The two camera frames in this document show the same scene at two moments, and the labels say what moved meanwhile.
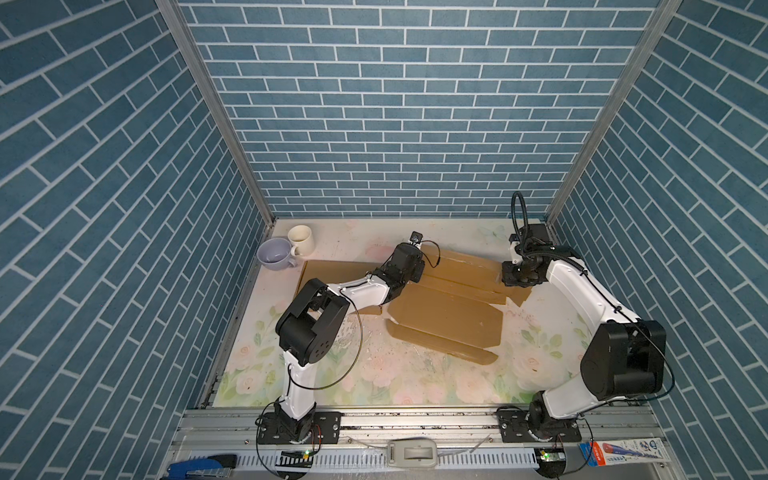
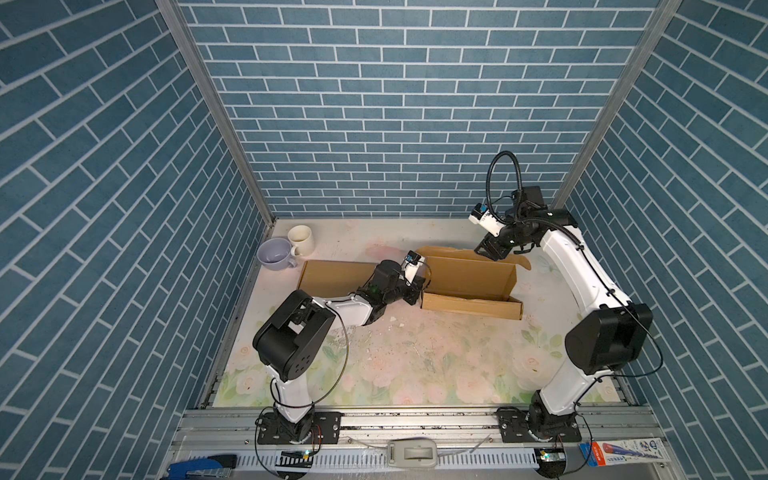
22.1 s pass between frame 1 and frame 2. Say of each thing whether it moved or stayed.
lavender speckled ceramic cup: stayed
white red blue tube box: stayed
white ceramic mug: stayed
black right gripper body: moved
